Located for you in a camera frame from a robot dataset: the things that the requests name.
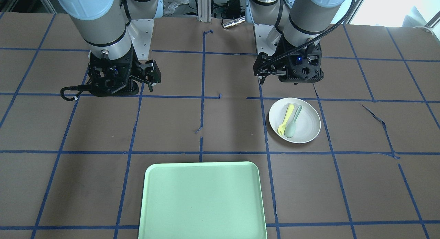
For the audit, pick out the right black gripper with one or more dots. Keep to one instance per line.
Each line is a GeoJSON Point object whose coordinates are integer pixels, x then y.
{"type": "Point", "coordinates": [148, 71]}

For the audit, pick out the light green tray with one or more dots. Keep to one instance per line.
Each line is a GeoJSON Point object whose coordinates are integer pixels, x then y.
{"type": "Point", "coordinates": [204, 200]}

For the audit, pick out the silver cylindrical connector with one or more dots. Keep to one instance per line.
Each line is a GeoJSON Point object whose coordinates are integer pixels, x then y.
{"type": "Point", "coordinates": [233, 23]}

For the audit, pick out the black cable loop right gripper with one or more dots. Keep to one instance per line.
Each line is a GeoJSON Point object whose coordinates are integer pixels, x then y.
{"type": "Point", "coordinates": [72, 93]}

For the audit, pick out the pale green plastic spoon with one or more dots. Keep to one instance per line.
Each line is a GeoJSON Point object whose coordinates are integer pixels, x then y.
{"type": "Point", "coordinates": [291, 128]}

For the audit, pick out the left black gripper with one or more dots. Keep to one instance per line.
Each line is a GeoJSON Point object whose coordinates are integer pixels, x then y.
{"type": "Point", "coordinates": [262, 65]}

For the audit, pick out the black power adapter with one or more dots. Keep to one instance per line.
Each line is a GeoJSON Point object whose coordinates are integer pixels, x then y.
{"type": "Point", "coordinates": [233, 9]}

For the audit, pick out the yellow plastic fork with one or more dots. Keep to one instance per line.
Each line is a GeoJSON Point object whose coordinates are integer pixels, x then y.
{"type": "Point", "coordinates": [281, 128]}

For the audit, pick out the white round plate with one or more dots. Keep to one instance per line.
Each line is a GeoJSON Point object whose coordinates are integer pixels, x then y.
{"type": "Point", "coordinates": [308, 124]}

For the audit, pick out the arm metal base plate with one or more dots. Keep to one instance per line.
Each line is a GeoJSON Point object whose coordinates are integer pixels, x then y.
{"type": "Point", "coordinates": [141, 34]}
{"type": "Point", "coordinates": [266, 38]}

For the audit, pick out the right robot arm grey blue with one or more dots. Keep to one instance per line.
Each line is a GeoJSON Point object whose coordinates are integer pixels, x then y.
{"type": "Point", "coordinates": [105, 25]}

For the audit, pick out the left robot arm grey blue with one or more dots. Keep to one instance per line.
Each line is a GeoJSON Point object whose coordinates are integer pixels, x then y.
{"type": "Point", "coordinates": [300, 25]}

